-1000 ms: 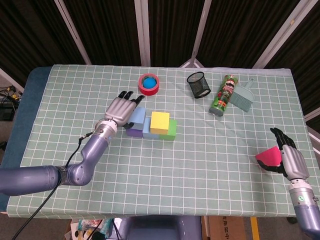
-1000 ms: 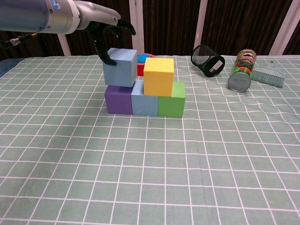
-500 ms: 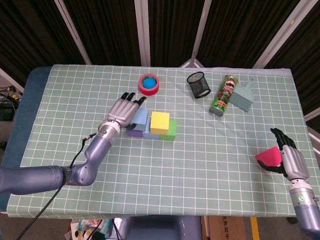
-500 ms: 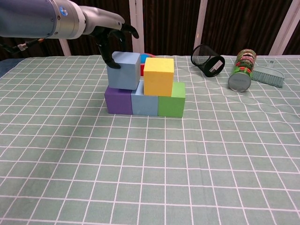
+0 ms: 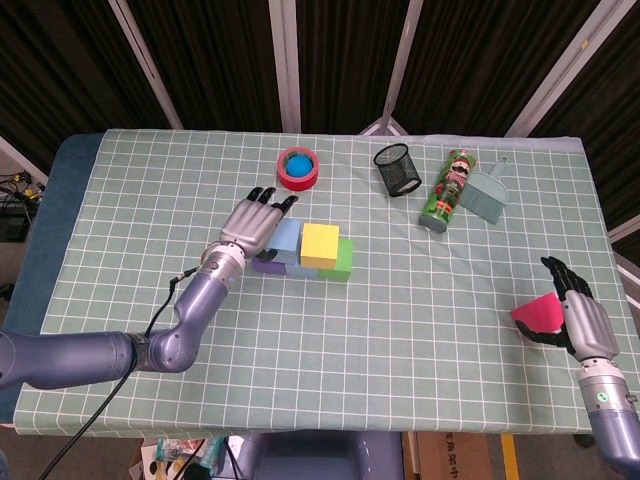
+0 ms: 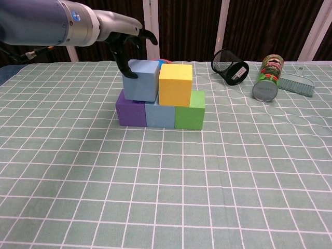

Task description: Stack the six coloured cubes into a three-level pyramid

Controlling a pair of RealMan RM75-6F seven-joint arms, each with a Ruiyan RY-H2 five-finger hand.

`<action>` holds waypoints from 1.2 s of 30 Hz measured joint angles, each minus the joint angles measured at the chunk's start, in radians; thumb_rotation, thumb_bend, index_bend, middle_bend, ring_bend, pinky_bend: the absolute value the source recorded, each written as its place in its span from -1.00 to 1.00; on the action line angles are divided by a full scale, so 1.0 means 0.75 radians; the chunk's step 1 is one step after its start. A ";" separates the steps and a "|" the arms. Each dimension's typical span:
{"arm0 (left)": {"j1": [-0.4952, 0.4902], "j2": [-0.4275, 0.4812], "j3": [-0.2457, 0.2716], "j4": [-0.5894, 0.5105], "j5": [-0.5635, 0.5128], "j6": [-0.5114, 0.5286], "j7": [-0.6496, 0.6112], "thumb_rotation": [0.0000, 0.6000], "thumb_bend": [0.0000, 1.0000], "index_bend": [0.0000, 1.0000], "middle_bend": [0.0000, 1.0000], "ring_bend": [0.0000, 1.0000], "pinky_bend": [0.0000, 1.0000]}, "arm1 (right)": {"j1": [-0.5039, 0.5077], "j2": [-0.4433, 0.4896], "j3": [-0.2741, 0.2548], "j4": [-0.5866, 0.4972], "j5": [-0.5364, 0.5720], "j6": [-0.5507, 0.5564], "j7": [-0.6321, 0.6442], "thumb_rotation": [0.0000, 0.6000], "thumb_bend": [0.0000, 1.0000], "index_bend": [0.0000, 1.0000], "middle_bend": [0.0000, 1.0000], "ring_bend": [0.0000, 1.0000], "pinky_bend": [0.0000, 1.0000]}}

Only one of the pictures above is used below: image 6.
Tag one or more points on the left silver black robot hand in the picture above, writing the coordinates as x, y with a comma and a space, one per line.
116, 23

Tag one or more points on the light blue cube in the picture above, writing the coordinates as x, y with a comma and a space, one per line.
159, 116
142, 85

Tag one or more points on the yellow cube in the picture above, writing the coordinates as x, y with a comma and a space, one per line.
173, 90

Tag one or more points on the purple cube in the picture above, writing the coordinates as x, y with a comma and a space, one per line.
131, 114

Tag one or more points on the green cube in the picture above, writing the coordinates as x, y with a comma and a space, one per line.
189, 116

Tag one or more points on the blue ball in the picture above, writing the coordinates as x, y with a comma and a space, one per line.
163, 61

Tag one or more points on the dark pleated curtain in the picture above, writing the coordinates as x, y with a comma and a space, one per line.
186, 26

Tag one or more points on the black mesh pen cup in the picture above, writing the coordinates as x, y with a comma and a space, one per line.
233, 72

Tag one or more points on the green chips can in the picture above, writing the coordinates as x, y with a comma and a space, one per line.
267, 77

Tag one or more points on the green checkered tablecloth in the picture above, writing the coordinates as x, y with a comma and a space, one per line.
166, 207

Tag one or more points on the pale blue hand brush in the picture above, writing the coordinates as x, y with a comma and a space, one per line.
298, 85

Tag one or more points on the white frame post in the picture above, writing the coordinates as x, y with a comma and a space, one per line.
151, 15
315, 28
72, 54
222, 26

